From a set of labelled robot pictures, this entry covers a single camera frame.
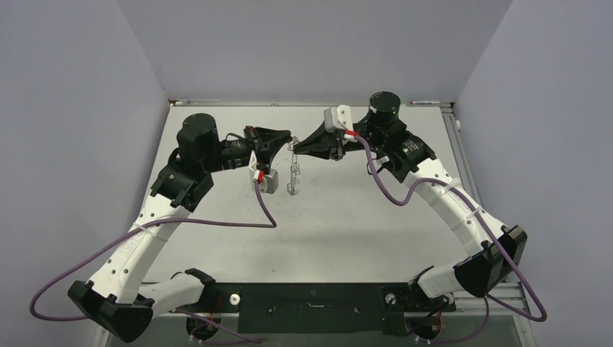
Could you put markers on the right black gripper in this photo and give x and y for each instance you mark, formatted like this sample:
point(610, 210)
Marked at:
point(323, 144)

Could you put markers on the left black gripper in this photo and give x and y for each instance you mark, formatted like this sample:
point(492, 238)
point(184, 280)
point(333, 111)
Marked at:
point(272, 136)

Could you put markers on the metal perforated ring plate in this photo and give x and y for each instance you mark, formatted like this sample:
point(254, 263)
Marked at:
point(295, 170)

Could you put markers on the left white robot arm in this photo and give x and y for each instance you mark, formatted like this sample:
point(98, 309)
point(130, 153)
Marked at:
point(114, 296)

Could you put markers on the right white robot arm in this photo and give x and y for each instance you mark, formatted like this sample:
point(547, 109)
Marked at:
point(402, 165)

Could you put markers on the red white marker pen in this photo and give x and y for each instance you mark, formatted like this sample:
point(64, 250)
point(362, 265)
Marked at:
point(424, 102)

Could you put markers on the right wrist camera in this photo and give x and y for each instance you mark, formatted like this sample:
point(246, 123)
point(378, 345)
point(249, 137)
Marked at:
point(338, 118)

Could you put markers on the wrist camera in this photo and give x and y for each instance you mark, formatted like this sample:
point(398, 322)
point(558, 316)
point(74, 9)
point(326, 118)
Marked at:
point(338, 118)
point(262, 178)

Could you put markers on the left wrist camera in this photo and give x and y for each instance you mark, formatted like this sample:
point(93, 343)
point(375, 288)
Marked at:
point(262, 178)

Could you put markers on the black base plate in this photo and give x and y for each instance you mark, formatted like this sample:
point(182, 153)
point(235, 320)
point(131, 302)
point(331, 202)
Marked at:
point(320, 307)

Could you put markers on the aluminium frame rail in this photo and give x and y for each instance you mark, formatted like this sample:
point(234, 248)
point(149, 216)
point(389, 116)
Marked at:
point(455, 162)

